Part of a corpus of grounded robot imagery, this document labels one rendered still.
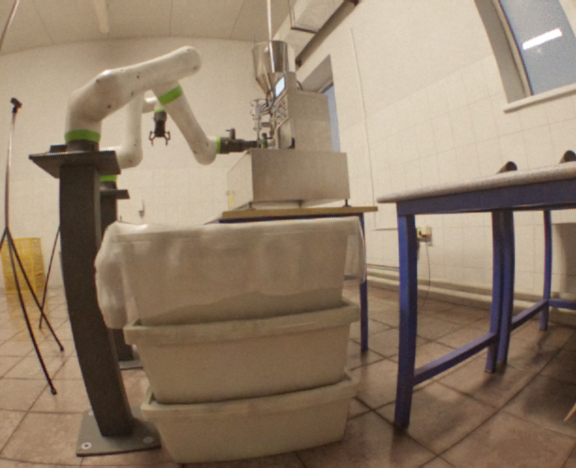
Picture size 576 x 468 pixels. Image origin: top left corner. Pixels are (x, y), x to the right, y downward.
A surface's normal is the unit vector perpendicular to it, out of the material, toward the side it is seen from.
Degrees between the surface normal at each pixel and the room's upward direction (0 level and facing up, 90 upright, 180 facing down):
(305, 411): 96
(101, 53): 90
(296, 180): 90
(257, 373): 96
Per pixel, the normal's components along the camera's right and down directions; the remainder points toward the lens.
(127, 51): 0.37, -0.01
